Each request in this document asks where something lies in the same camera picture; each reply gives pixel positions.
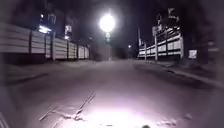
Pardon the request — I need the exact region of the raised pavement strip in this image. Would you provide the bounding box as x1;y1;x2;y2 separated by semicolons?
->
0;59;98;86
139;59;224;90

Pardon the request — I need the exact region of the pale slatted fence with posts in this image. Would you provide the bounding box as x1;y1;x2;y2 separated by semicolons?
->
137;26;185;62

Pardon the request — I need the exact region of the pale sign board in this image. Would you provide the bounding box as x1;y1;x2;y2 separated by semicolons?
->
188;49;198;60

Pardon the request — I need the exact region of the grey asphalt road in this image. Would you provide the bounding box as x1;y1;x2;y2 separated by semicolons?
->
0;59;224;128

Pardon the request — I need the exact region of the dark building with lit windows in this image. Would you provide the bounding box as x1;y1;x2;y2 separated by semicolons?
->
33;6;81;44

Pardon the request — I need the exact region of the street lamp on pole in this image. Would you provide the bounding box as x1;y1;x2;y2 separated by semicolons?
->
98;13;116;61

